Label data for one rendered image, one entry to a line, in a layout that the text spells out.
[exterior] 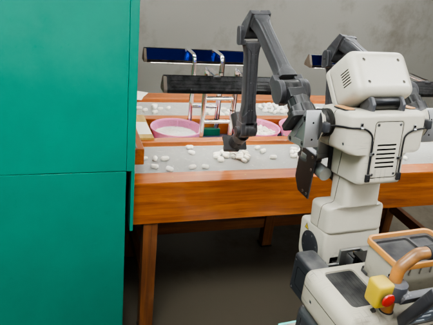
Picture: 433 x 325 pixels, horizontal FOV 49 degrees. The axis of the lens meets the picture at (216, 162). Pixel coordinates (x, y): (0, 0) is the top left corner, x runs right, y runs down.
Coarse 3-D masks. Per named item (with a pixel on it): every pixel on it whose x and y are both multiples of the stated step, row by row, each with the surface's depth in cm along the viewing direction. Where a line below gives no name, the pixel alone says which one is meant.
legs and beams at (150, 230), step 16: (384, 208) 311; (400, 208) 301; (144, 224) 195; (160, 224) 267; (176, 224) 269; (192, 224) 272; (208, 224) 275; (224, 224) 278; (240, 224) 282; (256, 224) 285; (272, 224) 287; (288, 224) 292; (384, 224) 313; (416, 224) 285; (128, 240) 263; (144, 240) 198; (128, 256) 267; (144, 256) 201; (144, 272) 205; (144, 288) 208; (144, 304) 212; (144, 320) 216
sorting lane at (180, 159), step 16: (272, 144) 244; (288, 144) 247; (432, 144) 269; (160, 160) 213; (176, 160) 215; (192, 160) 217; (208, 160) 219; (224, 160) 220; (256, 160) 224; (272, 160) 226; (288, 160) 228; (416, 160) 245; (432, 160) 247
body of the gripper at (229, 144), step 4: (224, 136) 205; (228, 136) 205; (232, 136) 201; (224, 140) 204; (228, 140) 205; (232, 140) 200; (224, 144) 204; (228, 144) 204; (232, 144) 202; (236, 144) 200; (240, 144) 201; (244, 144) 206; (224, 148) 203; (228, 148) 204; (232, 148) 204; (236, 148) 205; (240, 148) 205; (244, 148) 206
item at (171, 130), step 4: (160, 128) 251; (164, 128) 253; (168, 128) 252; (172, 128) 252; (176, 128) 253; (180, 128) 254; (184, 128) 255; (188, 128) 256; (160, 132) 246; (164, 132) 246; (168, 132) 246; (172, 132) 247; (176, 132) 248; (180, 132) 248; (184, 132) 250; (188, 132) 251; (192, 132) 251
